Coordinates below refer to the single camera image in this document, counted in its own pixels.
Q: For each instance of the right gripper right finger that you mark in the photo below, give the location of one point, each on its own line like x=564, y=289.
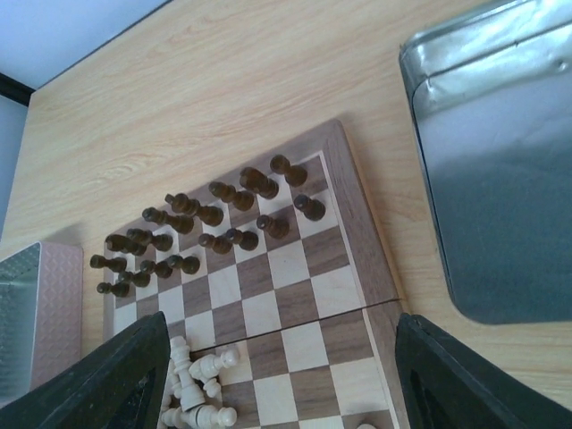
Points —
x=445, y=384

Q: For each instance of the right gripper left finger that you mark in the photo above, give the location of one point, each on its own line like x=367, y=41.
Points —
x=118, y=385

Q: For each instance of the pile of white pieces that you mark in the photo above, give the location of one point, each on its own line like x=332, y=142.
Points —
x=190, y=384

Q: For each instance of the wooden chess board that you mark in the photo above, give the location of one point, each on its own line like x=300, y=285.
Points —
x=300, y=286

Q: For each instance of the dark chess pieces row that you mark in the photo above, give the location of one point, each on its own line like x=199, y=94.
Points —
x=205, y=223

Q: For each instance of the silver metal tin lid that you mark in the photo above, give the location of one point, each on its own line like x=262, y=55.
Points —
x=41, y=305

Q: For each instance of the yellow metal tin box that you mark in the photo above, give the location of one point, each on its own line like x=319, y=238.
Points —
x=489, y=93

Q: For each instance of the black enclosure frame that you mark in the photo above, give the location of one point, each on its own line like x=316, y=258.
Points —
x=42, y=39

